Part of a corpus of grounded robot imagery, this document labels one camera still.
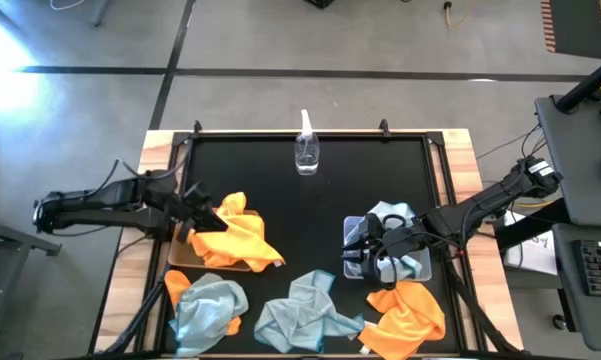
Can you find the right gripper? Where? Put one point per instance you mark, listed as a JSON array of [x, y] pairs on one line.
[[405, 242]]

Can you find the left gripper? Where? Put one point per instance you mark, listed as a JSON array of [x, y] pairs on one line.
[[190, 205]]

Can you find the blue microfiber towel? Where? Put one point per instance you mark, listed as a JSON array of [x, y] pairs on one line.
[[207, 310], [305, 310], [400, 209]]

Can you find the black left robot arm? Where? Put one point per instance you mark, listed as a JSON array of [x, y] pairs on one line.
[[105, 200]]

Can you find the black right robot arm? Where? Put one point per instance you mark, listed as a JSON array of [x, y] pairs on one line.
[[480, 205]]

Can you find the tan plastic basket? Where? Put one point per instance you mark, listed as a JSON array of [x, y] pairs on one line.
[[180, 257]]

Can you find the clear plastic tray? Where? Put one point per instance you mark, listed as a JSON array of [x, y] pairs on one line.
[[424, 270]]

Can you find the clear spray bottle white nozzle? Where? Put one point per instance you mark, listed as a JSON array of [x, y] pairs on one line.
[[307, 155]]

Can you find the white paper sheet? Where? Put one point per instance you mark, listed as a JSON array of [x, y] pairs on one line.
[[530, 255]]

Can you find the desk caster wheel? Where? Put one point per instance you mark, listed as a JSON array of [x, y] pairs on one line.
[[560, 321]]

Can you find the grey side table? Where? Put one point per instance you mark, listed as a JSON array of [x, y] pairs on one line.
[[0, 300]]

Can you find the grey workstation desk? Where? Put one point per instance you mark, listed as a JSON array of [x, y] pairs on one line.
[[580, 145]]

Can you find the black backlit keyboard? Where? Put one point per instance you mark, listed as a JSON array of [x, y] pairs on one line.
[[600, 267]]

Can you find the grey metal leg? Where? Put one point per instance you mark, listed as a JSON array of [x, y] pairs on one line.
[[100, 12]]

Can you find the black round pole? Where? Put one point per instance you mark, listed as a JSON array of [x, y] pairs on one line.
[[585, 85]]

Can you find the black orange-striped floor mat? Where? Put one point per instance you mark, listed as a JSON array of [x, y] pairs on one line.
[[580, 25]]

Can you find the black aluminium table frame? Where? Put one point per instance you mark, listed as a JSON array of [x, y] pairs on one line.
[[180, 139]]

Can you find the black frame clamp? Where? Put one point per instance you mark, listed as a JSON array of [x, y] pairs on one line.
[[383, 127], [196, 127]]

